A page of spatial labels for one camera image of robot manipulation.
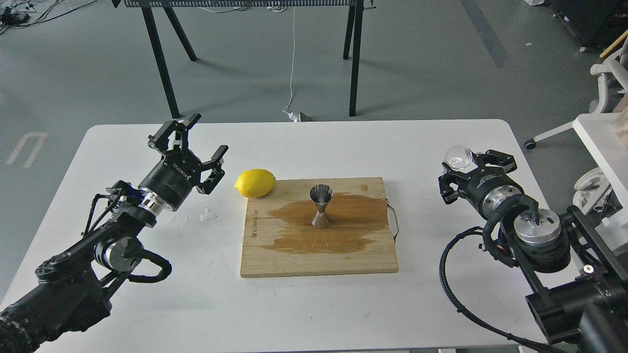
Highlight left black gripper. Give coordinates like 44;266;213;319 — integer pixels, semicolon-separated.
138;114;229;212

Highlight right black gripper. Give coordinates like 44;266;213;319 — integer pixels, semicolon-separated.
438;150;524;220

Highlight small clear glass cup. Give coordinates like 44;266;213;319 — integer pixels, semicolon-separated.
444;145;477;173

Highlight steel double jigger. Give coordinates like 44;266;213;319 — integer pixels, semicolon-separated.
309;184;334;229

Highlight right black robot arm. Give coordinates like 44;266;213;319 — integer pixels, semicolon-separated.
438;145;628;353

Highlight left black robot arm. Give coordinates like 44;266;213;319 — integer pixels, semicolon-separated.
0;114;228;353

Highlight yellow lemon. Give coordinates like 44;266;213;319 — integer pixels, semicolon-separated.
234;169;276;198

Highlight wooden cutting board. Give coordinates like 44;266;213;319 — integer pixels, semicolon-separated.
240;177;398;278

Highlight white office chair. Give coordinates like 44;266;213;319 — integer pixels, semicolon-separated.
524;37;628;150

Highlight white hanging cable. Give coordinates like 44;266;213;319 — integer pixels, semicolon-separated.
282;6;312;122

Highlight black metal table frame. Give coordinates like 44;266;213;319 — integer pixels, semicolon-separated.
128;0;375;119

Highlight cables on floor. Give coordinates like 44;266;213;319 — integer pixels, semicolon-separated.
0;0;99;35

